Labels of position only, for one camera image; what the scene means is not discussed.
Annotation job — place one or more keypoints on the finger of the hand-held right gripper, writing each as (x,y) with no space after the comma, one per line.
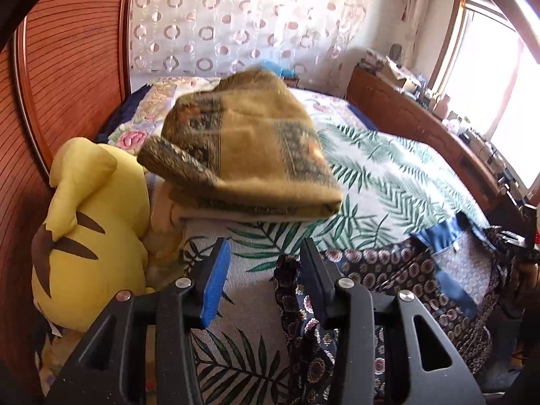
(508,236)

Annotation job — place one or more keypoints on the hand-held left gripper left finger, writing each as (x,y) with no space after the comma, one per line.
(217,278)

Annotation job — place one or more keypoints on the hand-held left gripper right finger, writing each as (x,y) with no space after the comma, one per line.
(314,274)

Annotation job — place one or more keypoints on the dark circle-print garment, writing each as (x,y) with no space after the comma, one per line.
(400,270)

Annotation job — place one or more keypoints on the bed with floral sheets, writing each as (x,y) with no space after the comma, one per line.
(379,168)

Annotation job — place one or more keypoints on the folded olive patterned cloth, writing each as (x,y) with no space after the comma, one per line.
(244,147)

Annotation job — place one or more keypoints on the yellow plush toy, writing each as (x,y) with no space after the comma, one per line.
(93,219)

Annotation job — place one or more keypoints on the window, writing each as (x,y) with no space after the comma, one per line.
(493,93)

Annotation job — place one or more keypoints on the beige jar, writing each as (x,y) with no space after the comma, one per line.
(439,107)

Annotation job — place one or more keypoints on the wooden side cabinet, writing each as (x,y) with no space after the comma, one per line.
(400,114)

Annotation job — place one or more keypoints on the floral pillow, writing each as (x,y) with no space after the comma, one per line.
(46,354)

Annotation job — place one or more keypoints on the open cardboard box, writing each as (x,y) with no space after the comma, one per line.
(396,78)

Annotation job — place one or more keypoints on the blue plastic bag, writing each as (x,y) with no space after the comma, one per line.
(280,69)

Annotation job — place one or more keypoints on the dark oval object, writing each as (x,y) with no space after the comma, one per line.
(395,50)

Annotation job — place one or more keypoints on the white window curtain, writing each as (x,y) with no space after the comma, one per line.
(415,4)

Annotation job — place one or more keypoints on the wooden slatted wardrobe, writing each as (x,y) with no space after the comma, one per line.
(71,71)

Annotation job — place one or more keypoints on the sheer circle-print curtain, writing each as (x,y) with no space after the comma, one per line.
(236,21)

